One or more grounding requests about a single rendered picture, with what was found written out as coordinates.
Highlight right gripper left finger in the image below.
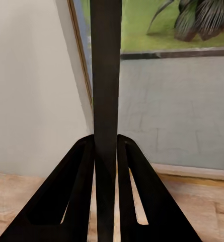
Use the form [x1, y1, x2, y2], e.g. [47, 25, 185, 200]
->
[0, 134, 95, 242]

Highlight poster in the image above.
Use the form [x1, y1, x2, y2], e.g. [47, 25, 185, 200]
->
[90, 0, 122, 242]

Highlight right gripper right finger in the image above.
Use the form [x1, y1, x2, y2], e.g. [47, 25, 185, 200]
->
[117, 134, 202, 242]

